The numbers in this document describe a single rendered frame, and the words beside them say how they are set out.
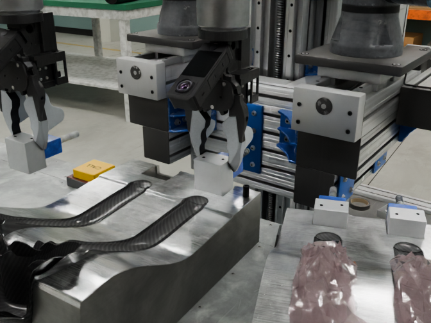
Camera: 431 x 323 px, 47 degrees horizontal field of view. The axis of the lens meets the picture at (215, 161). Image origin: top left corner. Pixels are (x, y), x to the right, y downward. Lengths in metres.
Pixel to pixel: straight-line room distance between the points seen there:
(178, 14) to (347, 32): 0.45
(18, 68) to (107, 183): 0.22
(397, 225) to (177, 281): 0.33
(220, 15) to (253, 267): 0.37
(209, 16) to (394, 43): 0.49
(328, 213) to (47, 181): 0.59
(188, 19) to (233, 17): 0.62
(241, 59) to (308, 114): 0.28
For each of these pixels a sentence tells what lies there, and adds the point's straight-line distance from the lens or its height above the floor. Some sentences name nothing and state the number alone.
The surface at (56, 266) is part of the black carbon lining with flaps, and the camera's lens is 0.53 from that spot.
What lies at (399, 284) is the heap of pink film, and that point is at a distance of 0.57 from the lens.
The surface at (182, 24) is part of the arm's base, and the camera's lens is 1.30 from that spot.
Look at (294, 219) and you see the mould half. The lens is 0.77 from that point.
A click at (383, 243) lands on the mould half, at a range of 0.74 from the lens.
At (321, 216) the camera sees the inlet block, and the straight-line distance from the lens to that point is 0.76.
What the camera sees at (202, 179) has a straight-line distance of 0.76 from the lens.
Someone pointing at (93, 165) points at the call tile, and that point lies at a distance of 1.03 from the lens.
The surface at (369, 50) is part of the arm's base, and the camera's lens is 1.05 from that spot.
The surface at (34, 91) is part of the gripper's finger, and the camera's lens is 0.80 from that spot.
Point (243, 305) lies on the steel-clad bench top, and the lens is 0.68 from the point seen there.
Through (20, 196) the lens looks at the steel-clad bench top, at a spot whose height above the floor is 0.80.
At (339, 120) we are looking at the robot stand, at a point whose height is 0.94.
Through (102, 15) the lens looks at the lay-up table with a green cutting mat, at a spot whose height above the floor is 0.81.
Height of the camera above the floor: 1.23
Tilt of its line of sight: 23 degrees down
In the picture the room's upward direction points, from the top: straight up
